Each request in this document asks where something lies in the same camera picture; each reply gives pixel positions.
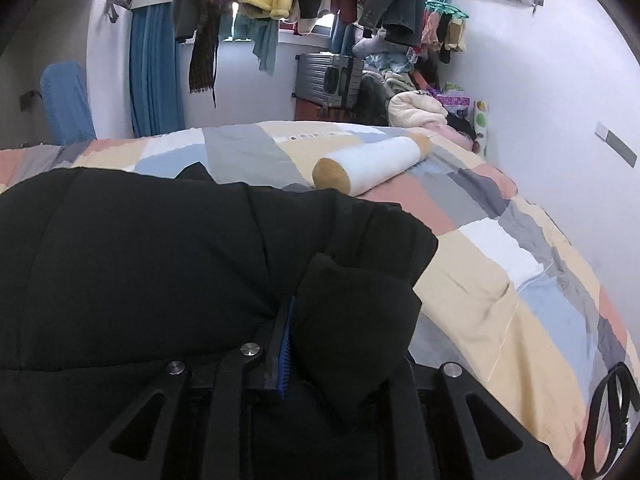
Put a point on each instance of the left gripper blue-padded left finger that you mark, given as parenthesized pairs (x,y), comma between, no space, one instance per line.
(195,422)

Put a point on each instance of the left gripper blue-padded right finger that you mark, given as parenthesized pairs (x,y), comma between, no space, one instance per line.
(446,425)

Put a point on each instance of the black padded coat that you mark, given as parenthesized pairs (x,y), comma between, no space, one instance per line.
(108,276)

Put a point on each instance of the patchwork pastel duvet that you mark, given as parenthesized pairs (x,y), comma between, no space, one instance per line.
(507,295)

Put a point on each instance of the black belt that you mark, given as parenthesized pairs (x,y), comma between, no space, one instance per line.
(618,393)

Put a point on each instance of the white bolster with tan ends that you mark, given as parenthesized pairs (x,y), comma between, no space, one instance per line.
(357,169)

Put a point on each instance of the cream bundled blanket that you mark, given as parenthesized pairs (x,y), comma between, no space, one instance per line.
(415,109)

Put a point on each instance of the blue curtain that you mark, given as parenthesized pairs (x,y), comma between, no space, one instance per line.
(154,72)

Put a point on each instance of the grey hard-shell suitcase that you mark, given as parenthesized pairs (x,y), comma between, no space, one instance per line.
(327,79)

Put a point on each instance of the blue folded board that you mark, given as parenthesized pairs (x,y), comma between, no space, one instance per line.
(66,105)

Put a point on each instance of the teal clip hanger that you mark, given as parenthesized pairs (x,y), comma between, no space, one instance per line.
(446,7)

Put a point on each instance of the teal hanging cloth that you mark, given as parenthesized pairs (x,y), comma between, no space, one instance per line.
(264,34)

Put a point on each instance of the brown plaid scarf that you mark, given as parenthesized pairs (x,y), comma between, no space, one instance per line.
(203,64)

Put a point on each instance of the grey wall switch plate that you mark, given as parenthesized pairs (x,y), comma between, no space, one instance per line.
(617,144)

